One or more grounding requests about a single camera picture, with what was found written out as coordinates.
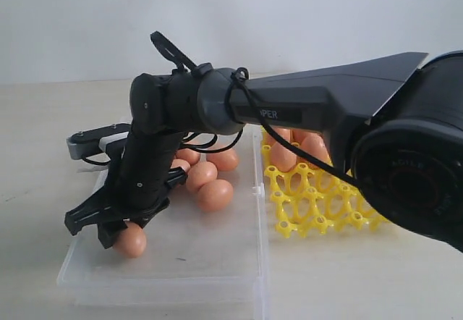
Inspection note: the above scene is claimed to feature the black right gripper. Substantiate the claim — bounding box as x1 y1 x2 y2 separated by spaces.
64 121 184 249

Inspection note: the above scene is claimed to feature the brown egg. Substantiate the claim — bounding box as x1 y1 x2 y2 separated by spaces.
171 159 191 173
185 161 218 193
113 222 147 258
176 148 200 165
205 148 239 172
197 179 234 212
292 130 329 161
268 127 292 146
270 143 297 172

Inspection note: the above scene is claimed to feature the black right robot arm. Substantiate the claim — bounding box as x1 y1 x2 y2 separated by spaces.
64 51 462 250

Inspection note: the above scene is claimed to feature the clear plastic storage box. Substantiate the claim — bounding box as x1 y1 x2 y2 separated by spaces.
57 126 269 319

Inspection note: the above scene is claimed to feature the yellow plastic egg tray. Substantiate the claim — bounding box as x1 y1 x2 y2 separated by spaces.
260 130 388 238

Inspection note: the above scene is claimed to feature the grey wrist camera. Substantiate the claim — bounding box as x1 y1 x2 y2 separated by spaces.
67 123 130 160

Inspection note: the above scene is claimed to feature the black cable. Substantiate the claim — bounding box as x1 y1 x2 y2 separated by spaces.
149 30 362 188

